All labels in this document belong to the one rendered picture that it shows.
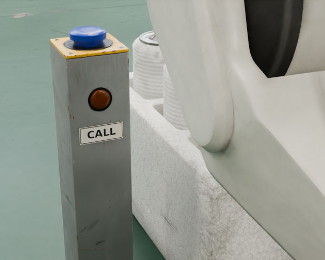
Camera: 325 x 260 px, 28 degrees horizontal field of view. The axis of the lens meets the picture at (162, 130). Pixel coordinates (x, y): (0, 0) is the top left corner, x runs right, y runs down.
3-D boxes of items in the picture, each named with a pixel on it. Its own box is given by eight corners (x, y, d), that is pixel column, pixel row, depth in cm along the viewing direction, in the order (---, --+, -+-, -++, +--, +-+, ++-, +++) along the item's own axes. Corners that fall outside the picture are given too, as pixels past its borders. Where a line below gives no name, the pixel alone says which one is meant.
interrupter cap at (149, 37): (176, 32, 100) (176, 27, 100) (199, 44, 94) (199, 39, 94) (131, 37, 97) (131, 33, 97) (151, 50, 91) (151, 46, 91)
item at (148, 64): (178, 133, 109) (179, 28, 101) (205, 156, 101) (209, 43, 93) (125, 143, 105) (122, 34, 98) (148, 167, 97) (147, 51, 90)
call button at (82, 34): (111, 50, 70) (111, 32, 69) (76, 54, 68) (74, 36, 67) (100, 41, 73) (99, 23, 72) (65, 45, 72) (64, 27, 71)
